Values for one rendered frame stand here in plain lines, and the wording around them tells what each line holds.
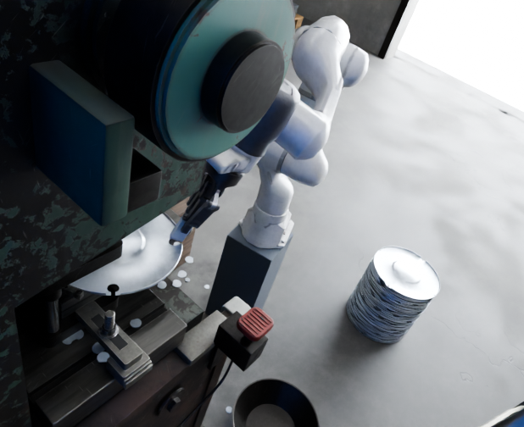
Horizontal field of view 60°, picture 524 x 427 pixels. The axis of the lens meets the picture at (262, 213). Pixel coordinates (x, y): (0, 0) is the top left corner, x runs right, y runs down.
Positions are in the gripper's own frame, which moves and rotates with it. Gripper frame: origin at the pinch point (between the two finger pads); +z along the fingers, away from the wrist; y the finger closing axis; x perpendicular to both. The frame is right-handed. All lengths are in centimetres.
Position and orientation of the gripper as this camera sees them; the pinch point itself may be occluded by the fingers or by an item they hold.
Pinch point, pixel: (182, 228)
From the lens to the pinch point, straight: 100.1
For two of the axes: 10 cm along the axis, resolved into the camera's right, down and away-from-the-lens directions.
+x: -8.3, -3.4, -4.5
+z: -5.5, 6.7, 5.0
